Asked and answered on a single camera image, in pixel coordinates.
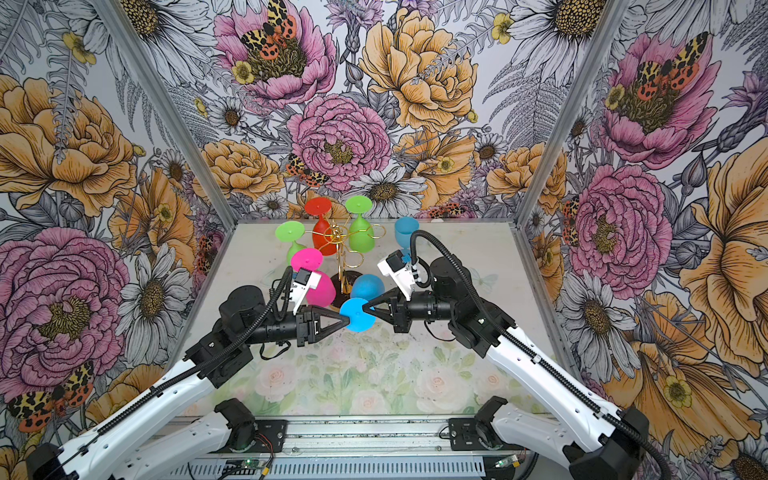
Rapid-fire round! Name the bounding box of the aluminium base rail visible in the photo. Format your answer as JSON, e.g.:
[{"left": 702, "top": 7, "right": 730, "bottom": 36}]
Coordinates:
[{"left": 161, "top": 413, "right": 541, "bottom": 480}]

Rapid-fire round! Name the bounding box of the gold wine glass rack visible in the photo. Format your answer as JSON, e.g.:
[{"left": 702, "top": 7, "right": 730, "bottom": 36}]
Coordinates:
[{"left": 329, "top": 220, "right": 386, "bottom": 310}]

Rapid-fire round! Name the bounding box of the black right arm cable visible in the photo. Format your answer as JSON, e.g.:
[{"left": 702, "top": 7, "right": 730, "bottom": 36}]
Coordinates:
[{"left": 409, "top": 229, "right": 673, "bottom": 480}]

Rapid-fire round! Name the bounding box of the green wine glass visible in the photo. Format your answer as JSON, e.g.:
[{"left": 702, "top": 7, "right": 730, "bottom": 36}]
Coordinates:
[
  {"left": 345, "top": 195, "right": 375, "bottom": 254},
  {"left": 275, "top": 220, "right": 306, "bottom": 265}
]

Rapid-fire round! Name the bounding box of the light blue wine glass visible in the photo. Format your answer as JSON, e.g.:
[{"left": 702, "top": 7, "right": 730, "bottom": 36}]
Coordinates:
[{"left": 394, "top": 217, "right": 420, "bottom": 264}]

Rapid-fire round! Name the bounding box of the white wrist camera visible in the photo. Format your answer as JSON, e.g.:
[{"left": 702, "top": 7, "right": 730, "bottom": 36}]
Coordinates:
[
  {"left": 377, "top": 250, "right": 418, "bottom": 301},
  {"left": 289, "top": 268, "right": 321, "bottom": 315}
]

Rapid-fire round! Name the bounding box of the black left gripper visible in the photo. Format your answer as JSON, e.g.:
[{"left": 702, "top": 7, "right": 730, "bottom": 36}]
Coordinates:
[{"left": 244, "top": 302, "right": 351, "bottom": 346}]

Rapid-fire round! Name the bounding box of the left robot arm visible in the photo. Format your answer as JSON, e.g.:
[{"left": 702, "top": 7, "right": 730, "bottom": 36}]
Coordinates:
[{"left": 26, "top": 285, "right": 350, "bottom": 479}]

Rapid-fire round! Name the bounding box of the pink wine glass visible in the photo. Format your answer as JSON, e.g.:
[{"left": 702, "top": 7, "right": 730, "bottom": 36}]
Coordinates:
[{"left": 290, "top": 248, "right": 336, "bottom": 313}]

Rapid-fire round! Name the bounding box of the red wine glass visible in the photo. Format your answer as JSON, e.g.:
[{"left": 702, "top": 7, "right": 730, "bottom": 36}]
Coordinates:
[{"left": 304, "top": 197, "right": 338, "bottom": 257}]

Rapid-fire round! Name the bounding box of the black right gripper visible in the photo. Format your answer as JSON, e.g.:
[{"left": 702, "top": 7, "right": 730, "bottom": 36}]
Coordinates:
[{"left": 362, "top": 284, "right": 456, "bottom": 334}]

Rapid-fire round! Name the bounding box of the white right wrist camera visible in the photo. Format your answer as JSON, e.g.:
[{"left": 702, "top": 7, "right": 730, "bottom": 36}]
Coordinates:
[{"left": 377, "top": 250, "right": 418, "bottom": 301}]

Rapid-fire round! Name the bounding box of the green wine glass front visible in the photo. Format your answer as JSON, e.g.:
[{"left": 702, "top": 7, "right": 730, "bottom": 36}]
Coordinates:
[{"left": 275, "top": 220, "right": 306, "bottom": 265}]

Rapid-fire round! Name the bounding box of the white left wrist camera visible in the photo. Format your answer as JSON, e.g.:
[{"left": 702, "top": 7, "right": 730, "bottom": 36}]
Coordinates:
[{"left": 289, "top": 268, "right": 321, "bottom": 315}]

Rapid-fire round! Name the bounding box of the green wine glass back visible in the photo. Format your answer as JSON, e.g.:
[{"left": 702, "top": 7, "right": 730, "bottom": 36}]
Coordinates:
[{"left": 345, "top": 195, "right": 375, "bottom": 254}]

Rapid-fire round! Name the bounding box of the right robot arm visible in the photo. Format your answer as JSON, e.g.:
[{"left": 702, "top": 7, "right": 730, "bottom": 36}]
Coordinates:
[{"left": 364, "top": 252, "right": 670, "bottom": 479}]

